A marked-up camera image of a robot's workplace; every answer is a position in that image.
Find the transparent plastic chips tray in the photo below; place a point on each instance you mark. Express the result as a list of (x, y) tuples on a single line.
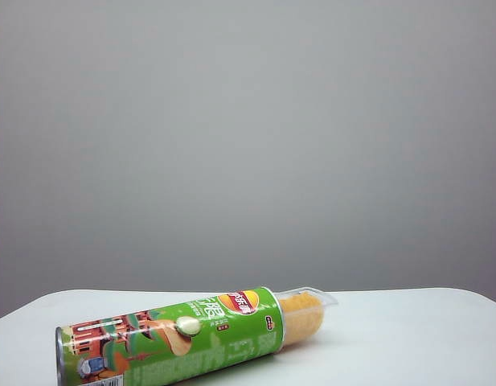
[(312, 303)]

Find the green chips tube can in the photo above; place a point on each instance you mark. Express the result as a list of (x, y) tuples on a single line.
[(171, 337)]

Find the stack of yellow potato chips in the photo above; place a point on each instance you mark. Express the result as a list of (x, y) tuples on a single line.
[(302, 321)]

